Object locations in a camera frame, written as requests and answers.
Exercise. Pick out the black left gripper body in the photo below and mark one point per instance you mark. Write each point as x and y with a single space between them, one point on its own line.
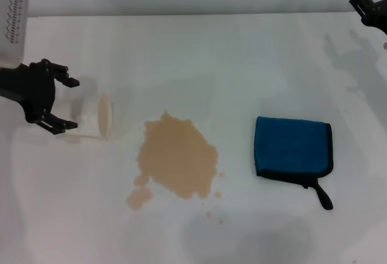
30 88

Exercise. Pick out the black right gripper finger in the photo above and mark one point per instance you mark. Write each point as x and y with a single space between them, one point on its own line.
361 1

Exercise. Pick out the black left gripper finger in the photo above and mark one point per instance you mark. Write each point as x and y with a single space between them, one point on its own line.
62 75
57 124

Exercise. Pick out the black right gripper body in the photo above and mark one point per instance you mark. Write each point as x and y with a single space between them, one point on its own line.
381 16

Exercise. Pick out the white paper cup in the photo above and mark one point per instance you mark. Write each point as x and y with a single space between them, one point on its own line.
105 114

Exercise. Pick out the blue rag with black trim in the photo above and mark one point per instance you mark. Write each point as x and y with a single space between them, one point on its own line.
287 146

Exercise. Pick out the small brown water puddle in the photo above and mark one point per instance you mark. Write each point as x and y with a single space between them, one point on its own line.
138 198

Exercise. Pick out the large brown water stain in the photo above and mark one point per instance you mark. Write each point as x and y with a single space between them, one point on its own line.
178 158

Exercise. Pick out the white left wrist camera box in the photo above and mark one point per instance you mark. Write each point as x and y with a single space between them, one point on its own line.
12 19

